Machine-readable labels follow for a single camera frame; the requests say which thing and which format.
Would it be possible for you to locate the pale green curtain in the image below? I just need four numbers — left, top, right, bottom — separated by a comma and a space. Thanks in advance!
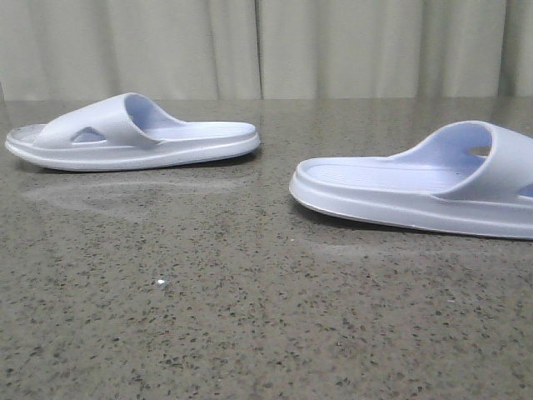
1, 1, 532, 101

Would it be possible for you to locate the light blue slipper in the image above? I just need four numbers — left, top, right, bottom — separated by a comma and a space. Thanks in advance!
5, 92, 260, 172
289, 121, 532, 239

